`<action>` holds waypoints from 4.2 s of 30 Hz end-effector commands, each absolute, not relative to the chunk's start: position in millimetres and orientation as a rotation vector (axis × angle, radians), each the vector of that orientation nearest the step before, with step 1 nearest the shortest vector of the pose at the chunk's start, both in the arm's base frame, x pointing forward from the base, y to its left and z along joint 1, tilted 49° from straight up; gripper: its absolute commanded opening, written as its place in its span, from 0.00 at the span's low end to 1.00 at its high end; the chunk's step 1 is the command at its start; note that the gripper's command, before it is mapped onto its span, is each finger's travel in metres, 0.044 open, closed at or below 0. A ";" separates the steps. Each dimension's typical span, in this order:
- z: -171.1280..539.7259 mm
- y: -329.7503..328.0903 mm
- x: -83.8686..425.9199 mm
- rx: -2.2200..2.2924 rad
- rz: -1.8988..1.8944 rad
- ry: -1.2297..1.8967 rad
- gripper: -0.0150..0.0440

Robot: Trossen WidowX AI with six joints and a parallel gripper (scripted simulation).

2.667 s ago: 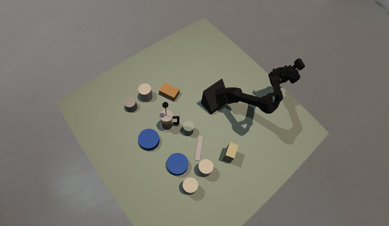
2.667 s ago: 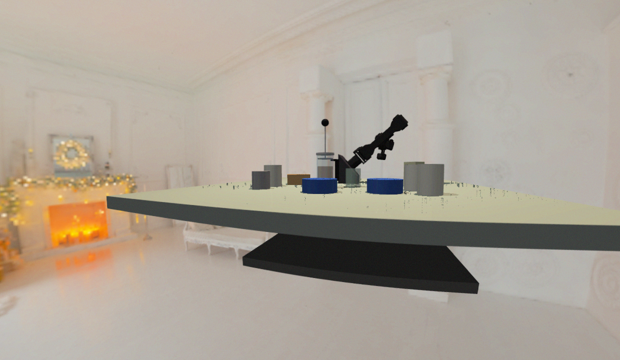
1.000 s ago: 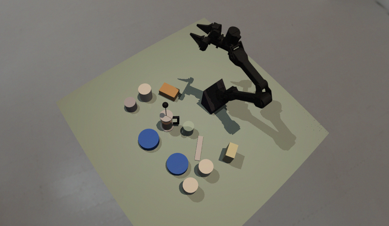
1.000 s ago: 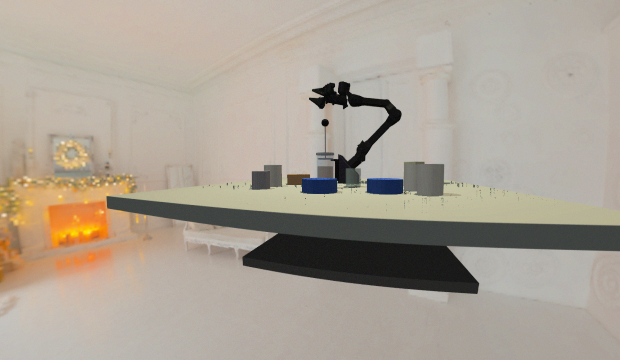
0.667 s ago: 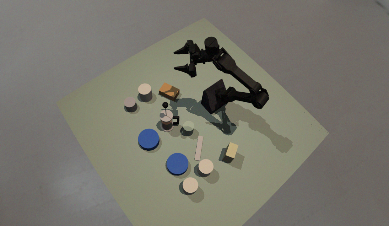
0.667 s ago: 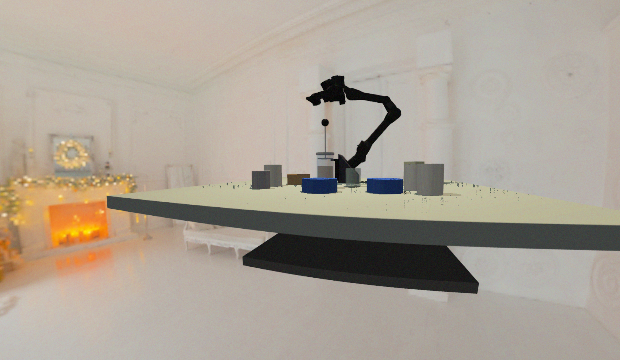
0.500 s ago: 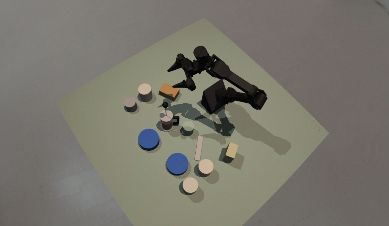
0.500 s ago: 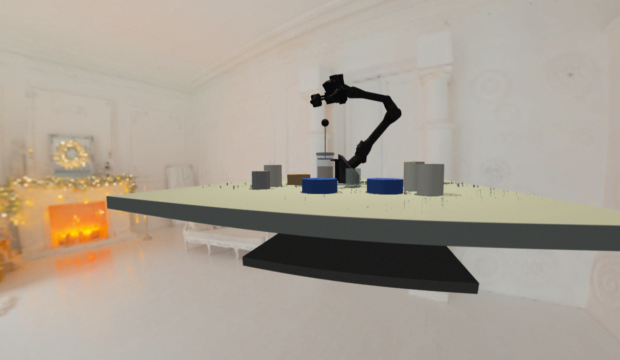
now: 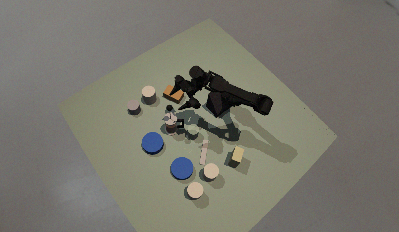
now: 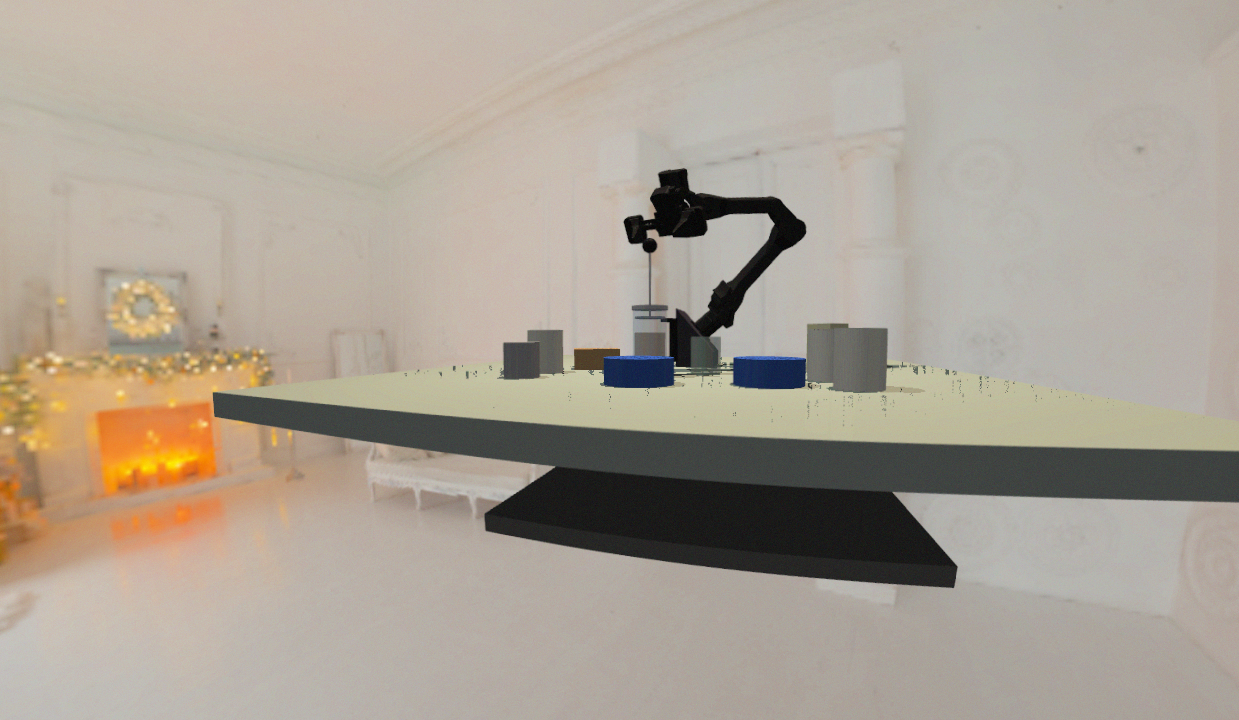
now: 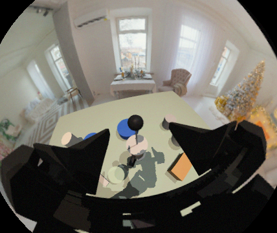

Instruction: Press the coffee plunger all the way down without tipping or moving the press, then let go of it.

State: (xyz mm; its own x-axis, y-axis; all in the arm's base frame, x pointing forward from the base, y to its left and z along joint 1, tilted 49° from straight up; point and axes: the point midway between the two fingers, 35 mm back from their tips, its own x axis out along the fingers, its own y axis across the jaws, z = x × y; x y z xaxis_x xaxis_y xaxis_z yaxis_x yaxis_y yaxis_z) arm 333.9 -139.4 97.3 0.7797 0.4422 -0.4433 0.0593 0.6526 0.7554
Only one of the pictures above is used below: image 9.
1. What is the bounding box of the blue cylinder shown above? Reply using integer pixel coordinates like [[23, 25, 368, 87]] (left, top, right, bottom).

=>
[[171, 157, 193, 180], [142, 132, 164, 155]]

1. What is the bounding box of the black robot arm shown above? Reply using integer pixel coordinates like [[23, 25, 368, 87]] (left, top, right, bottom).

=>
[[179, 66, 274, 116]]

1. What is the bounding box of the tan rectangular block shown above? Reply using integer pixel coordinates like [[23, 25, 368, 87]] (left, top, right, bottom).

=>
[[228, 146, 244, 167], [163, 85, 184, 104]]

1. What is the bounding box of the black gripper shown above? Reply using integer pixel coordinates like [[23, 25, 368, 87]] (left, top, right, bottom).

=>
[[170, 75, 202, 110]]

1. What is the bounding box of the french press coffee maker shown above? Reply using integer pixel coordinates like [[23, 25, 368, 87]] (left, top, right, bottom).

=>
[[164, 105, 184, 136]]

